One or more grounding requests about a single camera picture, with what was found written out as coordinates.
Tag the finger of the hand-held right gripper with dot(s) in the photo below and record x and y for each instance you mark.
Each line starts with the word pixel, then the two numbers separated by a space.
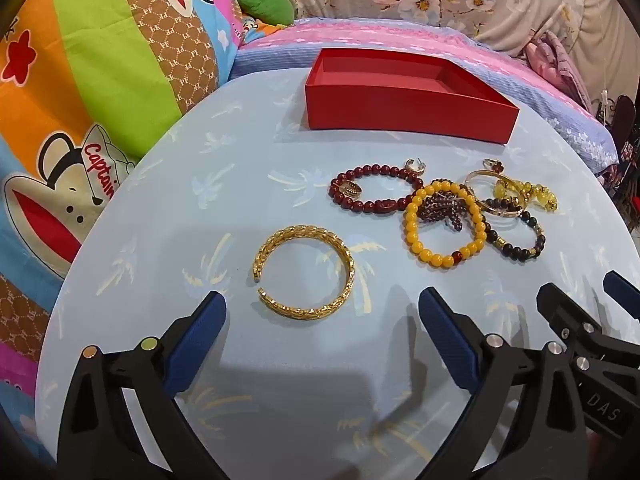
pixel 565 312
pixel 622 292

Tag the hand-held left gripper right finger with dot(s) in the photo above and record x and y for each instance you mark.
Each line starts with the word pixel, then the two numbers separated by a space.
pixel 450 340

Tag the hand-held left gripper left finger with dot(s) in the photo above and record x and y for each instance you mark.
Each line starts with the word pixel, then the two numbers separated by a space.
pixel 200 340

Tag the rose gold bangle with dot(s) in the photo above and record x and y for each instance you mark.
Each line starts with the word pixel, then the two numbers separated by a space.
pixel 500 211

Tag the gold woven cuff bangle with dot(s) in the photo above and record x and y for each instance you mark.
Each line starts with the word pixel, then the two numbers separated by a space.
pixel 345 260

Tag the red cardboard box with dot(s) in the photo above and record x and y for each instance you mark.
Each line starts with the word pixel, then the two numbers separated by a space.
pixel 400 110

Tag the light blue palm-print tablecloth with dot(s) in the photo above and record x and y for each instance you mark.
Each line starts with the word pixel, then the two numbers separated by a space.
pixel 200 185

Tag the dark wooden furniture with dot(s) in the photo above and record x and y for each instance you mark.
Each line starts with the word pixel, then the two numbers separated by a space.
pixel 627 135

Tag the pink purple folded cloth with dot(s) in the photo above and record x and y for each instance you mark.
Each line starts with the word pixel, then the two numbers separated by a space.
pixel 560 70

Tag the cartoon monkey blanket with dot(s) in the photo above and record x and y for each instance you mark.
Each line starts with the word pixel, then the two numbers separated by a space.
pixel 100 85

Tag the pink blue floral pillow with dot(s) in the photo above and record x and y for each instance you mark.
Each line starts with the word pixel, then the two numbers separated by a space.
pixel 400 35

